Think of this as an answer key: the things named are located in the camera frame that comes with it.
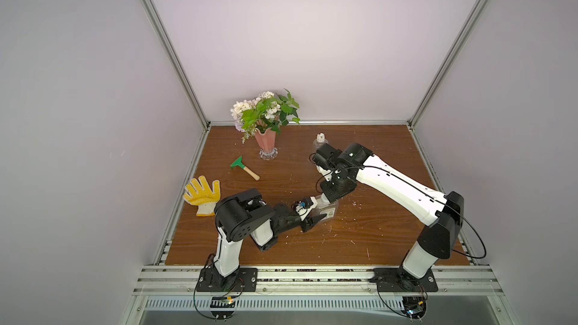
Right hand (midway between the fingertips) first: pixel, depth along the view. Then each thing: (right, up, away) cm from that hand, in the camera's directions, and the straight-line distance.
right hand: (331, 189), depth 76 cm
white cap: (-2, +19, +16) cm, 25 cm away
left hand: (-2, -9, +7) cm, 12 cm away
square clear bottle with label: (-2, -7, +3) cm, 8 cm away
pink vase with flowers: (-25, +26, +10) cm, 38 cm away
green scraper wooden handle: (-38, +7, +25) cm, 46 cm away
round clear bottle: (-3, +15, +19) cm, 24 cm away
